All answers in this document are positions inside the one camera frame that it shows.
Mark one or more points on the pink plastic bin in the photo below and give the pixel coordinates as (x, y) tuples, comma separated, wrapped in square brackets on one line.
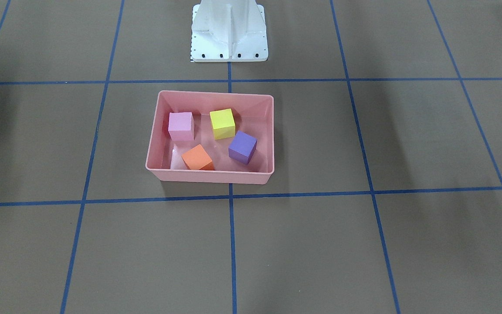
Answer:
[(253, 114)]

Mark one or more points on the purple foam block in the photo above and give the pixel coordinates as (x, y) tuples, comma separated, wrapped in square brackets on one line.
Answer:
[(242, 147)]

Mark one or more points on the light pink foam block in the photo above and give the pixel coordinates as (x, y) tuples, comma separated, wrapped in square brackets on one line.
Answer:
[(181, 126)]

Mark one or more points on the yellow foam block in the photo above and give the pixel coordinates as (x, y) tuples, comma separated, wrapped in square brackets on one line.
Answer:
[(223, 124)]

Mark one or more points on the orange foam block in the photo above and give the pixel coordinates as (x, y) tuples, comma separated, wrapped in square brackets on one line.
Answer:
[(197, 158)]

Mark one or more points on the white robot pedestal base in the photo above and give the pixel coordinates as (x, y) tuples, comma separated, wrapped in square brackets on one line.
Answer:
[(228, 31)]

